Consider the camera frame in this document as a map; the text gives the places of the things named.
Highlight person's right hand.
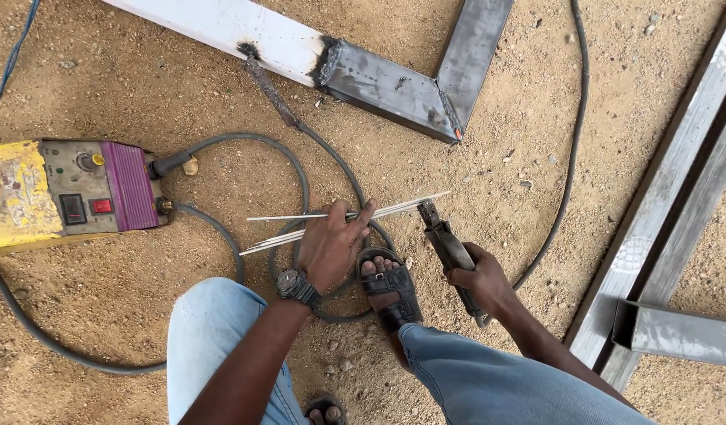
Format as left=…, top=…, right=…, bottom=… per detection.
left=445, top=242, right=518, bottom=320

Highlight person's left hand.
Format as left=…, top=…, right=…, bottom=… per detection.
left=296, top=199, right=379, bottom=294

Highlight black welding electrode holder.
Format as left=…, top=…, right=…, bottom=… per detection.
left=416, top=201, right=493, bottom=329

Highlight grey welding rod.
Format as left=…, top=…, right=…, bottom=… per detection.
left=240, top=190, right=451, bottom=256
left=245, top=195, right=443, bottom=251
left=247, top=203, right=417, bottom=223

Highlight dark metal wristwatch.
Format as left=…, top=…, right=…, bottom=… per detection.
left=275, top=267, right=323, bottom=308

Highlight black right sandal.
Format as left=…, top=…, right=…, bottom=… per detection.
left=356, top=246, right=424, bottom=335

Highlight black sandal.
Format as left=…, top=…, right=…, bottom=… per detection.
left=303, top=393, right=348, bottom=425
left=356, top=246, right=424, bottom=335

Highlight person's right leg in jeans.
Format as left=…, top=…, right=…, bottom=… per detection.
left=398, top=322, right=658, bottom=425

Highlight person's leg in jeans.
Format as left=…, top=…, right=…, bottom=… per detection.
left=166, top=277, right=309, bottom=425
left=398, top=322, right=658, bottom=425

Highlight person's left leg in jeans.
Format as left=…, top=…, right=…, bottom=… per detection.
left=166, top=277, right=309, bottom=425

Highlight black left sandal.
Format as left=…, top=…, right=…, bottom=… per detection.
left=303, top=393, right=348, bottom=425

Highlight rusty metal ground rod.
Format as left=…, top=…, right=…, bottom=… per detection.
left=243, top=55, right=300, bottom=129

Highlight short grey steel tube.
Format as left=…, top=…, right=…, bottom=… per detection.
left=611, top=299, right=726, bottom=368

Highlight long grey steel tubes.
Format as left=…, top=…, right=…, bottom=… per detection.
left=562, top=0, right=726, bottom=394

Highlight yellow and purple welding machine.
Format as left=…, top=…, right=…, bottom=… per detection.
left=0, top=138, right=174, bottom=259

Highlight grey welding cable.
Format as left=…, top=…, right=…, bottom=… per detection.
left=512, top=0, right=590, bottom=291
left=0, top=259, right=167, bottom=376
left=157, top=198, right=247, bottom=285
left=149, top=121, right=399, bottom=324

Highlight welded white and grey steel frame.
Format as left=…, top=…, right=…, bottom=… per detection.
left=101, top=0, right=515, bottom=145

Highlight blue cable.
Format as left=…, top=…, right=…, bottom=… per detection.
left=0, top=0, right=41, bottom=112

